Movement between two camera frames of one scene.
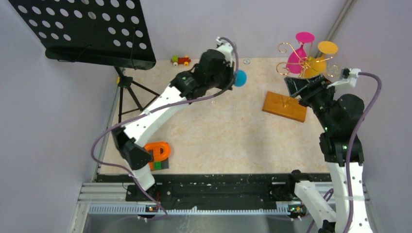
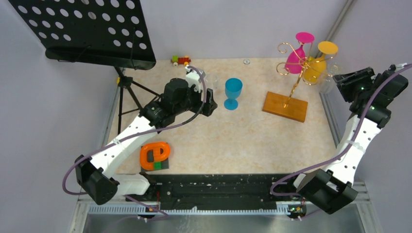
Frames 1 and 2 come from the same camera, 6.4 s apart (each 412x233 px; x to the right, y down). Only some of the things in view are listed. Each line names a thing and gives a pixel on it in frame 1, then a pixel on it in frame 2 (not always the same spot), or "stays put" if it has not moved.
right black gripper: (307, 88) -> (345, 81)
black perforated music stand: (111, 33) stays put
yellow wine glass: (317, 66) stays put
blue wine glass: (240, 77) -> (233, 88)
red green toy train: (176, 60) stays put
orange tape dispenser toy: (160, 152) stays put
